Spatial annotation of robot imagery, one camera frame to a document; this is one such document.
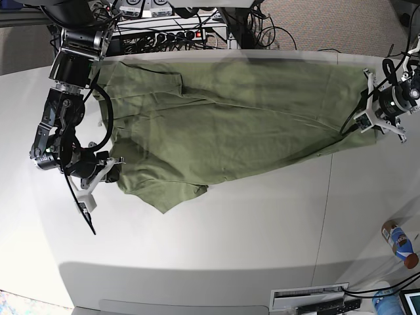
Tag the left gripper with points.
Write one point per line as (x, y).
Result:
(382, 109)

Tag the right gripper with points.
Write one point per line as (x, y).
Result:
(88, 171)

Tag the green T-shirt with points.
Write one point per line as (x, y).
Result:
(182, 127)

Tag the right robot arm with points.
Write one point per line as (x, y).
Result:
(86, 29)

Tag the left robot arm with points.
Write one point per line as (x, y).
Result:
(393, 73)

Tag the brown bottle blue label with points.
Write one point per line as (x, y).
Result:
(400, 244)

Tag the laptop screen corner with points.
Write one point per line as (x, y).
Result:
(411, 301)

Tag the blue water bottle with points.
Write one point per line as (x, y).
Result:
(385, 302)

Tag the white tray with black device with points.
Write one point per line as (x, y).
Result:
(306, 300)

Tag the white power strip red switch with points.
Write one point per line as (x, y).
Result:
(190, 36)

